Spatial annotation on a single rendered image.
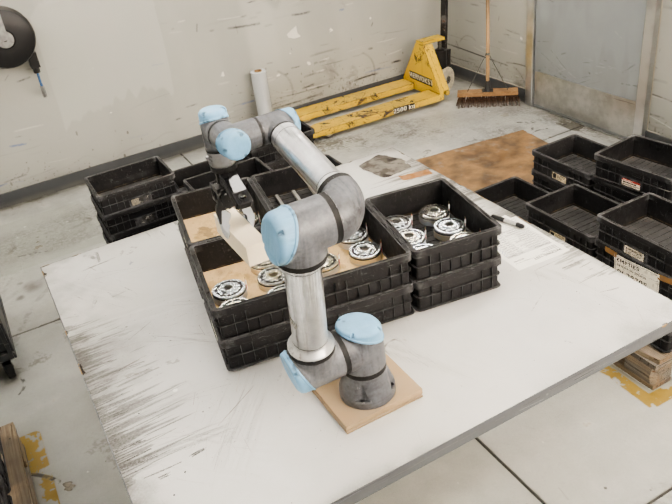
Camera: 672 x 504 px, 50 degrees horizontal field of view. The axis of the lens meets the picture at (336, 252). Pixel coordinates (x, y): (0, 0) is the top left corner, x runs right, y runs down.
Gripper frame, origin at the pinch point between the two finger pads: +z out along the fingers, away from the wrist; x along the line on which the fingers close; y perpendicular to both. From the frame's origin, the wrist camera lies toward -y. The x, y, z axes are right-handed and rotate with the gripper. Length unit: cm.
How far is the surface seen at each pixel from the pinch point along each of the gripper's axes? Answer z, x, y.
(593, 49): 55, -311, 168
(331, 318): 30.6, -17.9, -12.8
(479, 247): 21, -66, -21
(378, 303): 30.5, -32.7, -15.3
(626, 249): 58, -144, -11
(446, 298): 36, -55, -19
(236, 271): 25.7, -2.8, 22.2
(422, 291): 31, -47, -18
